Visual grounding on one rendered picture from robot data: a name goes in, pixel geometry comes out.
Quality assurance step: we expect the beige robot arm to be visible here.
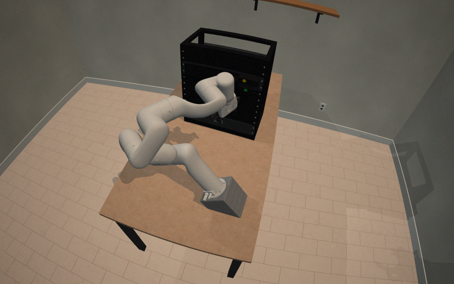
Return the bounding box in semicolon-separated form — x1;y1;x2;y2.
119;72;234;201

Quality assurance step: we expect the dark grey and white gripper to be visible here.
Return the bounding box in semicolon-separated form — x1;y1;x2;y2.
211;94;240;124

